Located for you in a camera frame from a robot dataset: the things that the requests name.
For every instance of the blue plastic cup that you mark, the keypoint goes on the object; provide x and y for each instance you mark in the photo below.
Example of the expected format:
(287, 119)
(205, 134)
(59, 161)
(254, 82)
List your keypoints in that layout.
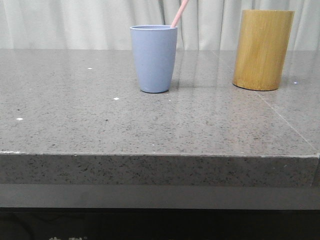
(154, 53)

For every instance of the white curtain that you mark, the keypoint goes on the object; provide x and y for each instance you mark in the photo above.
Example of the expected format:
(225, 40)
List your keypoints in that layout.
(105, 24)

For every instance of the bamboo cylindrical holder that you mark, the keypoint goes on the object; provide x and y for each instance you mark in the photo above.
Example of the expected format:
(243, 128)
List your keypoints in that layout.
(262, 47)

